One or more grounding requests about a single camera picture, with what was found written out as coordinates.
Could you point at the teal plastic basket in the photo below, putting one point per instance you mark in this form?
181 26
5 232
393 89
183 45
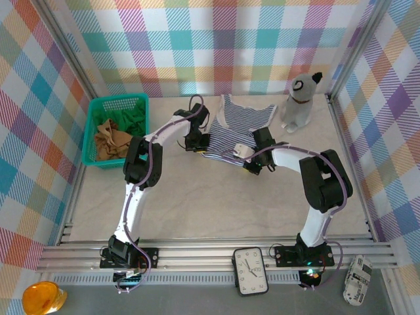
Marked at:
87 144

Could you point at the wide aluminium base rail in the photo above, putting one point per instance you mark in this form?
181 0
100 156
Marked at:
203 256

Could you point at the tan tank top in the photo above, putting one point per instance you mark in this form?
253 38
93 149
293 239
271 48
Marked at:
110 141

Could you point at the black white analog clock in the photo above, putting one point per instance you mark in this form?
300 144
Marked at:
251 272

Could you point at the aluminium frame post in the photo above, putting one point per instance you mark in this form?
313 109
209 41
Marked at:
356 49
70 49

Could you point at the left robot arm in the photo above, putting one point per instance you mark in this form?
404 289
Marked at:
131 210

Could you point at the blue white striped tank top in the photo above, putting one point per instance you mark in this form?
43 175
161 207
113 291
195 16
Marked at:
236 115

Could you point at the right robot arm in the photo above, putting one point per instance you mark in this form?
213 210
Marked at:
315 223

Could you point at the aluminium table side rail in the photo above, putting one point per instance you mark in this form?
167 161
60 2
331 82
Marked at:
73 203
344 141

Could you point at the orange plastic dome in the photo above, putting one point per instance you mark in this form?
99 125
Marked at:
41 297

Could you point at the green tank top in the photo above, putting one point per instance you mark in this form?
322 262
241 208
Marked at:
131 119

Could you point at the grey plush dog toy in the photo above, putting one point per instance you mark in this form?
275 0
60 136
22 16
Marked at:
297 108

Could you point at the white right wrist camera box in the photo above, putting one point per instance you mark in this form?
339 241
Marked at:
243 151

